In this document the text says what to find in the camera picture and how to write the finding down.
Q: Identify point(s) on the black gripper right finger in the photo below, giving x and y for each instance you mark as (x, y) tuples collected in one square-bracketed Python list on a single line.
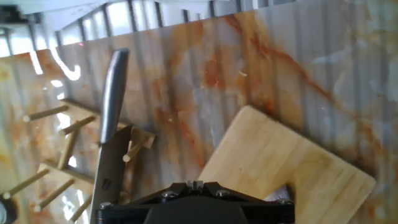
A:
[(267, 214)]

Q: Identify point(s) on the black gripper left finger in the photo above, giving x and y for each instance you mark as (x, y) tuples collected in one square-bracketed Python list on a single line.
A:
[(124, 214)]

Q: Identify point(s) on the red onion wedge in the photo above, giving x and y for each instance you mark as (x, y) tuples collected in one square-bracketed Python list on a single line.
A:
[(276, 196)]

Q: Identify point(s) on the steel kitchen knife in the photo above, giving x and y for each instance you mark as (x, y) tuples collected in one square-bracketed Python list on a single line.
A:
[(113, 93)]

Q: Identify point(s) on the wooden cutting board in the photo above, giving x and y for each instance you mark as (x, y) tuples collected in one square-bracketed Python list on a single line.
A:
[(264, 149)]

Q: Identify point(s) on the wooden peg rack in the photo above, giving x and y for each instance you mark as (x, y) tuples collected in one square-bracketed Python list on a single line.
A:
[(46, 112)]

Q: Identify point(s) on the marble pattern table mat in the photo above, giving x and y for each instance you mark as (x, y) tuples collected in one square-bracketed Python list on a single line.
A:
[(280, 62)]

